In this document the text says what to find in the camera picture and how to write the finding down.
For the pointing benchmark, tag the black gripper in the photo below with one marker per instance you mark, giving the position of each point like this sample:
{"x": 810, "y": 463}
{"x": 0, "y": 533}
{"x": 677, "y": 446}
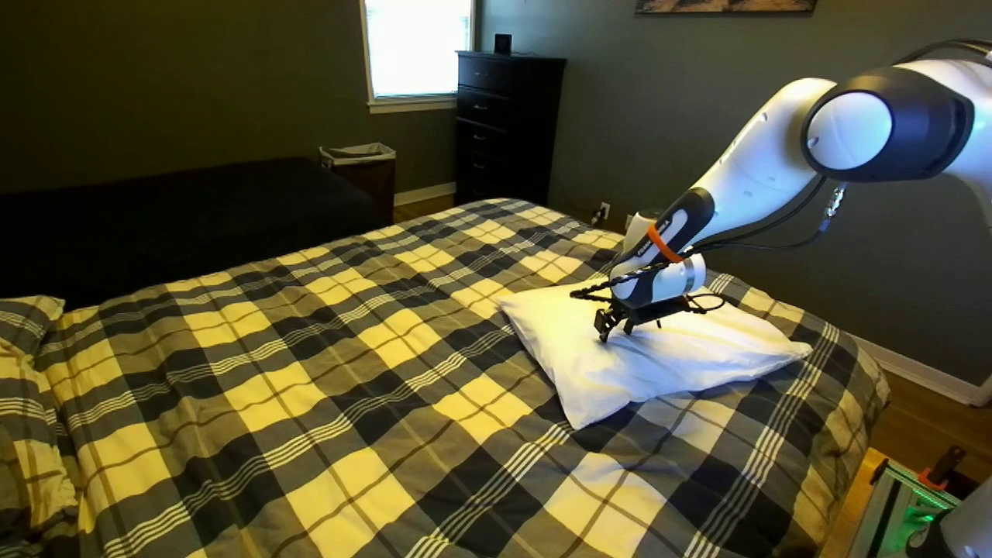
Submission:
{"x": 661, "y": 308}

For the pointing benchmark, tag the white pillow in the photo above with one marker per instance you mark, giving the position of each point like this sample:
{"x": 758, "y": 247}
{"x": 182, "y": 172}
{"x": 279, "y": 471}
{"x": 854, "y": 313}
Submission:
{"x": 661, "y": 362}

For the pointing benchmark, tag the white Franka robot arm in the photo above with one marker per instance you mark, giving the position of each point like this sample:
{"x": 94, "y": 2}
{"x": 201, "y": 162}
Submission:
{"x": 762, "y": 165}

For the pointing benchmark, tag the plaid pillow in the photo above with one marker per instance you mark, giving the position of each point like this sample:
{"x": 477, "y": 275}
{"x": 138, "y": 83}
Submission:
{"x": 26, "y": 325}
{"x": 32, "y": 446}

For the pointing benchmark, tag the black chest of drawers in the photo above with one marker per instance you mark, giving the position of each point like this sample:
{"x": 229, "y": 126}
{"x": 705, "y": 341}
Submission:
{"x": 507, "y": 126}

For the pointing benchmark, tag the brown wooden side table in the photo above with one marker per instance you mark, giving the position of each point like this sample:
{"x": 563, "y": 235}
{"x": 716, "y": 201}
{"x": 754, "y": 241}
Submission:
{"x": 367, "y": 190}

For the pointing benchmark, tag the small dark box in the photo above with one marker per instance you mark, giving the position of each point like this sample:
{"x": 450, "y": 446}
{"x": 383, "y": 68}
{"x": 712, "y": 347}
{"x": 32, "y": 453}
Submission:
{"x": 503, "y": 45}

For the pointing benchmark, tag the grey folded cloth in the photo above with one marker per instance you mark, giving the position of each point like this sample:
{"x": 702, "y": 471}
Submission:
{"x": 357, "y": 154}

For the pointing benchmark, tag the plaid bed comforter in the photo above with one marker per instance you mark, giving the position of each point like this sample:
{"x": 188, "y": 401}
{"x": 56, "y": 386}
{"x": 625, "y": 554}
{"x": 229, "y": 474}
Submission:
{"x": 312, "y": 414}

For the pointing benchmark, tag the bright window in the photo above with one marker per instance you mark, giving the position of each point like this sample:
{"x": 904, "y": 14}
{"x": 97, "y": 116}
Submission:
{"x": 418, "y": 48}

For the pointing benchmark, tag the white rounded object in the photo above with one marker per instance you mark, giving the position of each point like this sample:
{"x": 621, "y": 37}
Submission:
{"x": 971, "y": 522}

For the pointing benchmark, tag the dark low sofa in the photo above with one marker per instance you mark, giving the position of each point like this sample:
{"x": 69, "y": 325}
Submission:
{"x": 188, "y": 229}

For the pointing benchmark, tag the framed wall picture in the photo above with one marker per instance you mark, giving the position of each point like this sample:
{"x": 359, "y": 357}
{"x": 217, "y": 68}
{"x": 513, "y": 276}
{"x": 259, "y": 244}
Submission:
{"x": 722, "y": 4}

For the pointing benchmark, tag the teal metal frame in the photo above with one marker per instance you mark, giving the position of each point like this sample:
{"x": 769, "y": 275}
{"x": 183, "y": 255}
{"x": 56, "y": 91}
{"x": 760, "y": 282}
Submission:
{"x": 904, "y": 512}

